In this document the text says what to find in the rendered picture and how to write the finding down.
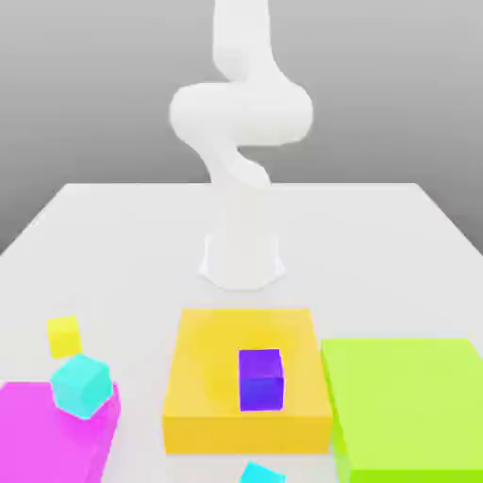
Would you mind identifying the small purple cube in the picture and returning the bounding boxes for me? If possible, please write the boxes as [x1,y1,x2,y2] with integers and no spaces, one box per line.
[237,347,285,413]

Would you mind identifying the small yellow cube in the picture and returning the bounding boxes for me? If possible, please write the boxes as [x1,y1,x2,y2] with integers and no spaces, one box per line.
[45,313,83,360]

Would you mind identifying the small cyan cube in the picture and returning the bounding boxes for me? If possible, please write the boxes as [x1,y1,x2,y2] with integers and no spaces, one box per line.
[239,460,288,483]
[49,352,114,421]

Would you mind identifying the large orange box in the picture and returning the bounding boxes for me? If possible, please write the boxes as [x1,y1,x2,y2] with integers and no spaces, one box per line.
[161,308,334,455]

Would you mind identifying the large lime green box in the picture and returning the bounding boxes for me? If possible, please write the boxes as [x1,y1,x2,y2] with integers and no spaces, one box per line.
[320,338,483,483]

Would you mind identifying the large magenta box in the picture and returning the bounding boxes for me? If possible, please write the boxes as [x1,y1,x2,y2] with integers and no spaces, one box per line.
[0,380,122,483]

